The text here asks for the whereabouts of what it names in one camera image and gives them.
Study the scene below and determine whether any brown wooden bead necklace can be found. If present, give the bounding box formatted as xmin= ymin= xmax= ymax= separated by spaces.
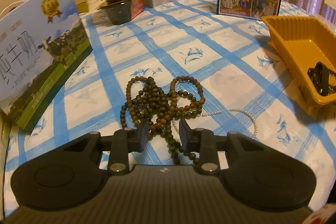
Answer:
xmin=125 ymin=76 xmax=206 ymax=132

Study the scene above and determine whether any small cardboard box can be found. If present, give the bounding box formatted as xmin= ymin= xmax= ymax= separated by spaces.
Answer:
xmin=74 ymin=0 xmax=90 ymax=15

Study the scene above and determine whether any black bracelet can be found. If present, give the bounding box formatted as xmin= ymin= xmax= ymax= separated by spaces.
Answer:
xmin=307 ymin=61 xmax=336 ymax=97

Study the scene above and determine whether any light blue milk box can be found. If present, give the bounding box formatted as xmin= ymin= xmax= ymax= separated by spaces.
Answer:
xmin=0 ymin=0 xmax=93 ymax=128

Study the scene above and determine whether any dark green bead necklace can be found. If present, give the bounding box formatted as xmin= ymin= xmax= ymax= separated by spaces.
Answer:
xmin=119 ymin=82 xmax=201 ymax=166

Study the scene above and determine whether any white pearl necklace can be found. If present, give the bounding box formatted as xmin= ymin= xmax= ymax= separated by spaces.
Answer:
xmin=172 ymin=108 xmax=259 ymax=140

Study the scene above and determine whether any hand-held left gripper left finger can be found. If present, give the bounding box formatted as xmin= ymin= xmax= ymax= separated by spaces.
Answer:
xmin=63 ymin=118 xmax=151 ymax=175

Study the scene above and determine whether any blue checked tablecloth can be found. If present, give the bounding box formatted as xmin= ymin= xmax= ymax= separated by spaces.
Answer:
xmin=5 ymin=0 xmax=336 ymax=217

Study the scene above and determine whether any yellow plastic tray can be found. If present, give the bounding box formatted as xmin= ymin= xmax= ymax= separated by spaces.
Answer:
xmin=261 ymin=15 xmax=336 ymax=105

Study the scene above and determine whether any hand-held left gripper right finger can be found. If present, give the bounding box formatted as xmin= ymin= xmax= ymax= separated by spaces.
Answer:
xmin=179 ymin=120 xmax=265 ymax=175

